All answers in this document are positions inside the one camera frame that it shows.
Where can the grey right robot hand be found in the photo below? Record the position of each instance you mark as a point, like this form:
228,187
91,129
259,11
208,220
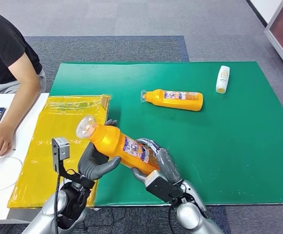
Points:
167,164

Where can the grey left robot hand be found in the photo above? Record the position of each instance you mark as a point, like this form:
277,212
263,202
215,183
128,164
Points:
92,164

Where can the orange bottle with clear cap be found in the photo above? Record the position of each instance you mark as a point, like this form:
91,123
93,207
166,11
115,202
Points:
116,143
178,101

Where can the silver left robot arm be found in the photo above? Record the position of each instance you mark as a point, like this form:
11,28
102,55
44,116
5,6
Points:
46,213

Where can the person's forearm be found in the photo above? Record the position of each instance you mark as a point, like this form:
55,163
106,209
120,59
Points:
20,101

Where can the small white bottle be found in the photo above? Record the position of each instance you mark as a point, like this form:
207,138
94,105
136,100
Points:
222,79

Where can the yellow plastic sheet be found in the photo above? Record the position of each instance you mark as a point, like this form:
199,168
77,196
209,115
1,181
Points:
46,135

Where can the green mat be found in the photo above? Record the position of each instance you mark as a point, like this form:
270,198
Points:
217,145

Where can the person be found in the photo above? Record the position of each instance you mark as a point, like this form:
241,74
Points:
0,45

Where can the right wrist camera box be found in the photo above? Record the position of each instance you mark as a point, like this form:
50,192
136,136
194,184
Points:
160,187

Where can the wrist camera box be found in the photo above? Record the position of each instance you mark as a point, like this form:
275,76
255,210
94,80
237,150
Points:
60,151
160,187

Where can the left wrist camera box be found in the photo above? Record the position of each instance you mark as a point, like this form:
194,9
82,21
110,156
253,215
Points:
60,151

